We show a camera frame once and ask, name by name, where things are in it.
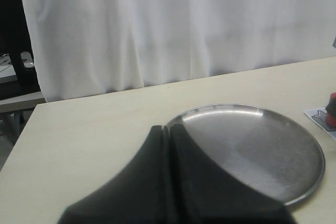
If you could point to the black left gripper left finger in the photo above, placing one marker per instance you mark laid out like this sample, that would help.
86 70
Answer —
135 195

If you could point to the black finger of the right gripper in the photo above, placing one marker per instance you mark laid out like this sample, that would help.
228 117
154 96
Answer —
331 108

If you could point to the black stand in background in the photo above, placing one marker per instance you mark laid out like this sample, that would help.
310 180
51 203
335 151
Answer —
16 38

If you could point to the printed paper game board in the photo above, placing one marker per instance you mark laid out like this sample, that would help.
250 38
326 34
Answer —
318 116

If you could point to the grey side table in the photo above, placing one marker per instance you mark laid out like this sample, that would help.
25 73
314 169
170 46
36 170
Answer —
12 113

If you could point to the white curtain backdrop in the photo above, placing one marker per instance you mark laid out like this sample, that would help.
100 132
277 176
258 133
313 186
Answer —
89 47

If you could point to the red cylindrical object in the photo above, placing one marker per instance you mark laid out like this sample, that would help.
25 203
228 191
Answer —
331 121

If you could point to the round stainless steel plate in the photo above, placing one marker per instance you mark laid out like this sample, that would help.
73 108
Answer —
262 148

